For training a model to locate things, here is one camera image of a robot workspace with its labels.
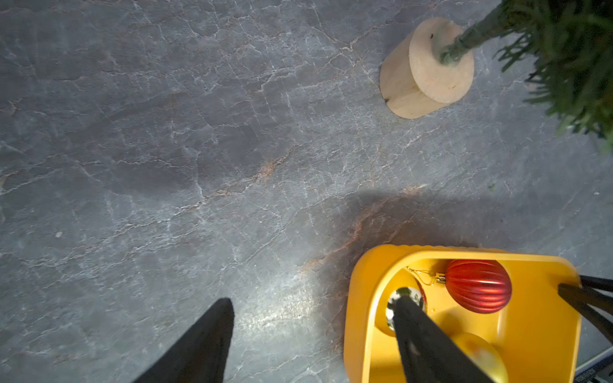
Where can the yellow plastic tray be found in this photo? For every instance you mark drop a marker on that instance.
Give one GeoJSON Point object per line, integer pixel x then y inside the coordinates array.
{"type": "Point", "coordinates": [536, 334]}

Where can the silver ornament ball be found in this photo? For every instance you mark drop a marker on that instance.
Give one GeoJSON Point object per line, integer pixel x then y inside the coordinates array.
{"type": "Point", "coordinates": [399, 300]}

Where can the gold ornament ball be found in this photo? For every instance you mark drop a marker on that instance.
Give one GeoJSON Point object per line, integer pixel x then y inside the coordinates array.
{"type": "Point", "coordinates": [483, 355]}

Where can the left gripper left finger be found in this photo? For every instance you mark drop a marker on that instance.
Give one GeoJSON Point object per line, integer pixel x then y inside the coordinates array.
{"type": "Point", "coordinates": [201, 354]}

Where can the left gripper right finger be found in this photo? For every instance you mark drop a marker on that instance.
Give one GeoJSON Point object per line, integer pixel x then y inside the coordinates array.
{"type": "Point", "coordinates": [429, 355]}

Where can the red ribbed ornament ball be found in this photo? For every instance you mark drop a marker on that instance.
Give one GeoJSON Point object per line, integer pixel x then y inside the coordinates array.
{"type": "Point", "coordinates": [479, 286]}

